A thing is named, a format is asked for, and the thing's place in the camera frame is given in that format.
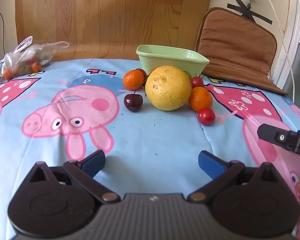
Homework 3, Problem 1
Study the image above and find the brown seat cushion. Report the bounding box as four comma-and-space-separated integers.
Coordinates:
195, 7, 288, 96

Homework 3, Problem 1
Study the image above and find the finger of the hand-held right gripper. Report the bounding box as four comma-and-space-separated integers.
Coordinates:
257, 124, 300, 159

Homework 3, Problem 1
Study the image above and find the orange mandarin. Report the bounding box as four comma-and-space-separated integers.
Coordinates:
188, 86, 213, 112
123, 69, 145, 91

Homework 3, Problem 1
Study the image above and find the clear plastic bag of tomatoes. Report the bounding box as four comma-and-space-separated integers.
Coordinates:
0, 36, 70, 83

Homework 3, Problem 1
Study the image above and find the printed cartoon blanket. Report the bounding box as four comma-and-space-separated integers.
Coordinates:
0, 58, 300, 240

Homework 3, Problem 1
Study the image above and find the black tape cross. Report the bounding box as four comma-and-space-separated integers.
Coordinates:
227, 0, 273, 25

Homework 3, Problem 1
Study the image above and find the white window frame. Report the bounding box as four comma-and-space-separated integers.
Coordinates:
276, 0, 300, 100

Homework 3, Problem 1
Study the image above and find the white power strip with cable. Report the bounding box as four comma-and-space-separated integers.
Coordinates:
261, 0, 295, 102

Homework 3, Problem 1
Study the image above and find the red cherry tomato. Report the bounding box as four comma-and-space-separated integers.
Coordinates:
198, 108, 216, 126
191, 73, 204, 88

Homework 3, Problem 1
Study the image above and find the wood pattern vinyl sheet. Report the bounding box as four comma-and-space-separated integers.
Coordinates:
14, 0, 214, 62

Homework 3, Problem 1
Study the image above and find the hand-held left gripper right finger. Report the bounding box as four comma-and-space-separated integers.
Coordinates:
187, 151, 283, 204

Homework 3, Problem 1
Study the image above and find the light green plastic basin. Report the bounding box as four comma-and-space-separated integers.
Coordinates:
136, 44, 210, 77

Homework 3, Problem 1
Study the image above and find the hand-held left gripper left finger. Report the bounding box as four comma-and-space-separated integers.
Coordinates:
27, 149, 120, 203

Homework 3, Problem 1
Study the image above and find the large yellow grapefruit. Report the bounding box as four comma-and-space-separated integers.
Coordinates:
145, 65, 192, 112

